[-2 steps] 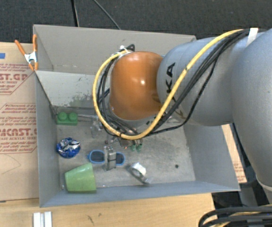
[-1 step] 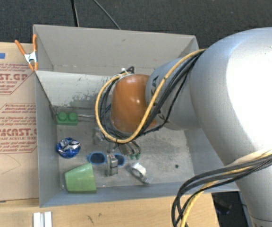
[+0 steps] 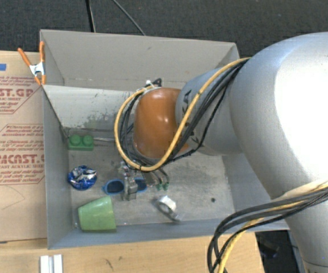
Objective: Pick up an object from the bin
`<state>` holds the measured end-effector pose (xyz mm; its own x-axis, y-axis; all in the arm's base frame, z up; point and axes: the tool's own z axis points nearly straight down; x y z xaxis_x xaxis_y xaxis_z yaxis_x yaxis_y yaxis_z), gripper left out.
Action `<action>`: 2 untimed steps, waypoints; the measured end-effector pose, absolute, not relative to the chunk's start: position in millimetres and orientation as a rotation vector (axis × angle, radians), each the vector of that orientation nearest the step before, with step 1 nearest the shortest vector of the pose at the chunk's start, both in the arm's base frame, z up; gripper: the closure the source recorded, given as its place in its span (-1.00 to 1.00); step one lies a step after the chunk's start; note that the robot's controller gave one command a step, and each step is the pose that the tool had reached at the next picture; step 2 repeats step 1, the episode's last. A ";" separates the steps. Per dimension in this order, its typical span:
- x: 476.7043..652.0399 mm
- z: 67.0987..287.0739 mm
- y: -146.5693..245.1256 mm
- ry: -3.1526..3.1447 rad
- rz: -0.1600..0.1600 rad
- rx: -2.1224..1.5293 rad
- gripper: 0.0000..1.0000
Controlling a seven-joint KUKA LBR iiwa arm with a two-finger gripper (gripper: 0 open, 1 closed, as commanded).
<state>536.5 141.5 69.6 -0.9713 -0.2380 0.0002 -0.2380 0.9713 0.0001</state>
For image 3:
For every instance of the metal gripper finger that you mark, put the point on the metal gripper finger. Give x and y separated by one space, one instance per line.
125 190
133 188

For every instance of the blue sunglasses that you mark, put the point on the blue sunglasses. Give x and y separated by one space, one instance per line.
113 187

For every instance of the silver tape roll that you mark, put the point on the silver tape roll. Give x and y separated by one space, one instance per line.
168 206

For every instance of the green cup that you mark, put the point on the green cup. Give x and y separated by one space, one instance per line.
97 215

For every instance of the blue crumpled packet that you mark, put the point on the blue crumpled packet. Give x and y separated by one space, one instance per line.
82 178

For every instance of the grey metal bin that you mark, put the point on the grey metal bin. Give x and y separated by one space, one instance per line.
198 186

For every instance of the green toy brick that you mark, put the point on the green toy brick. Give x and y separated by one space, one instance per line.
81 142

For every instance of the brown cardboard board red print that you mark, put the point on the brown cardboard board red print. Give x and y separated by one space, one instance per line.
16 203

